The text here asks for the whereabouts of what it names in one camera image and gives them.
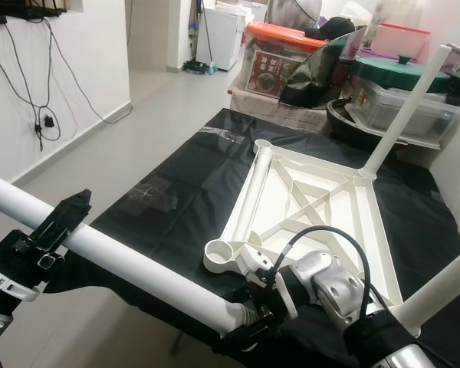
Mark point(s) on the stainless steel pot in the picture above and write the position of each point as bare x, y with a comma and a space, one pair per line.
291, 11

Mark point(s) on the clear tape strip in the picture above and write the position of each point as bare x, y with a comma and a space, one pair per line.
218, 134

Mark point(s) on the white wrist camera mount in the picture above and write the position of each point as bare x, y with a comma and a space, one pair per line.
253, 262
0, 287

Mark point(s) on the beige low platform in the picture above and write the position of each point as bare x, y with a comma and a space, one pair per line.
268, 107

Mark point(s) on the black wall charger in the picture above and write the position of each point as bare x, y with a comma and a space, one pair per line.
47, 121

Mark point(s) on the green pot lid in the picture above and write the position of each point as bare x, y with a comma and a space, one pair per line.
399, 73

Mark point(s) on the white cabinet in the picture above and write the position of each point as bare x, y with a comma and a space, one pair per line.
218, 38

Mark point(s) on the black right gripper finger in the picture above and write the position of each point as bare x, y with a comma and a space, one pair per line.
234, 341

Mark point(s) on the black electronic devices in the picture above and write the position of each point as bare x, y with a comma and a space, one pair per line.
23, 8

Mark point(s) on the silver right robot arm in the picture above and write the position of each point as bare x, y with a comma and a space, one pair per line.
322, 284

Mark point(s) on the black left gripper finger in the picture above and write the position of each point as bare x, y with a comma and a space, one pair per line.
65, 218

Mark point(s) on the clear tape cross patch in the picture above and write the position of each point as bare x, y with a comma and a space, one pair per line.
149, 195

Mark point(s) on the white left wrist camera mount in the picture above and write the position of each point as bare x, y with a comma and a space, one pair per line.
0, 287

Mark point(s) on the clear plastic storage box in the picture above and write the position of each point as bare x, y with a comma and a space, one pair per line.
399, 115

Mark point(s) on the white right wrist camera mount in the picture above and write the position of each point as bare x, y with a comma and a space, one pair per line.
253, 262

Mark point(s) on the dark metal wok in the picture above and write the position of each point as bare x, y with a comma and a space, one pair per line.
341, 115

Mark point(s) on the white plastic table top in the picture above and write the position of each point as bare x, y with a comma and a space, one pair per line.
303, 211

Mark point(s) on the clear storage box orange lid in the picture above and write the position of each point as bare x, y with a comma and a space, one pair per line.
276, 61

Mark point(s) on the pink plastic container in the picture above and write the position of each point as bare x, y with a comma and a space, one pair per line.
402, 38

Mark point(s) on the black tablecloth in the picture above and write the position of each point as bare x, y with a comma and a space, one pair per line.
184, 176

